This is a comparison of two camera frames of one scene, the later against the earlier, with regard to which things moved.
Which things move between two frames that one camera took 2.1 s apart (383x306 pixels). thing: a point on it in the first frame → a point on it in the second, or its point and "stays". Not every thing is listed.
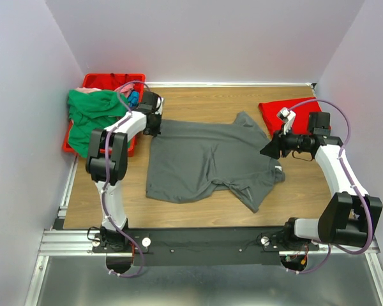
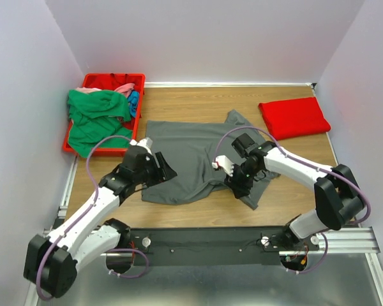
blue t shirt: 133,98 stays
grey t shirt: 193,162 stays
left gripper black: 155,131 → 159,176
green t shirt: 90,111 stays
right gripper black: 278,143 → 235,184
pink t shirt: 123,90 stays
